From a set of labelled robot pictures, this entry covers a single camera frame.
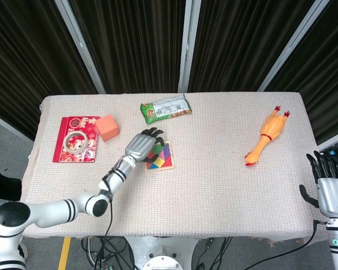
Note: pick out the aluminium frame post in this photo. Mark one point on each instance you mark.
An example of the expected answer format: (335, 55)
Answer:
(81, 47)
(187, 47)
(293, 45)

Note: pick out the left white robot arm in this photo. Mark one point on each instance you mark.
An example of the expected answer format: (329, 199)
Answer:
(53, 209)

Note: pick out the orange foam cube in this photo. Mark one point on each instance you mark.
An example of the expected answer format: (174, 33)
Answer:
(107, 129)

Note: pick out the colourful tangram puzzle tray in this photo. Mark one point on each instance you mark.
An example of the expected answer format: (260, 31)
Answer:
(173, 157)

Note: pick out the green snack packet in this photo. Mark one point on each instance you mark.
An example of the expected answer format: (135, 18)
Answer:
(163, 109)

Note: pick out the orange rubber chicken toy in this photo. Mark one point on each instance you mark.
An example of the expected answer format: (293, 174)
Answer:
(271, 128)

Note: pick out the blue wooden tangram triangle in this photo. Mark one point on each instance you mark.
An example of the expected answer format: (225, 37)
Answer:
(151, 168)

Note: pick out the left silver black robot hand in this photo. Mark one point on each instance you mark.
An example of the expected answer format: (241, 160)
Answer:
(139, 146)

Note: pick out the beige woven tablecloth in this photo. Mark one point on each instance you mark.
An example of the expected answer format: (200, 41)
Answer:
(214, 197)

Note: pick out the red spiral notebook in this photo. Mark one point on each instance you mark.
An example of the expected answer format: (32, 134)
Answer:
(87, 154)

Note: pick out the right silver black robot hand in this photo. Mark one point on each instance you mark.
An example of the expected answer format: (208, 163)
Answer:
(335, 197)

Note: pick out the black equipment with blue lights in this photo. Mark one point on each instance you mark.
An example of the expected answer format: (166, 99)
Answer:
(335, 152)

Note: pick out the beige tape roll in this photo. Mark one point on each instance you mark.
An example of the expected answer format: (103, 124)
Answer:
(66, 142)

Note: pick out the yellow square tangram piece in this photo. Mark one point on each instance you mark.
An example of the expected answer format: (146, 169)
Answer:
(158, 163)

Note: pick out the purple parallelogram tangram piece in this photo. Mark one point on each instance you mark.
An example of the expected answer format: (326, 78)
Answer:
(168, 155)

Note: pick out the black pleated curtain panel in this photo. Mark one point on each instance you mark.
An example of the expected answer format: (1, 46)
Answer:
(129, 47)
(326, 84)
(25, 64)
(236, 42)

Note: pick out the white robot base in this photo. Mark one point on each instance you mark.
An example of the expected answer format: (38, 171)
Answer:
(163, 253)

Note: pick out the person in black trousers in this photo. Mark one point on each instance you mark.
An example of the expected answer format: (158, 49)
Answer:
(5, 182)

